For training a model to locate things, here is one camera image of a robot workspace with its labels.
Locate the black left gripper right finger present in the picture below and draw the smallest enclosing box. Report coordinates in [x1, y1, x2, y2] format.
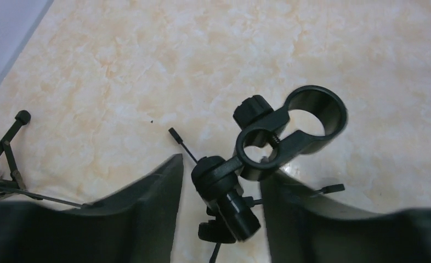
[260, 171, 431, 262]

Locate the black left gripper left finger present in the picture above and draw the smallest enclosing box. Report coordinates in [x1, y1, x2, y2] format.
[0, 154, 184, 262]

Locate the black tripod clip mic stand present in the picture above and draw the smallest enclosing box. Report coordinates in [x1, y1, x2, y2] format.
[168, 85, 348, 263]

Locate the black shock mount tripod stand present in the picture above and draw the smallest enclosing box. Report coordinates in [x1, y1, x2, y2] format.
[0, 110, 84, 208]

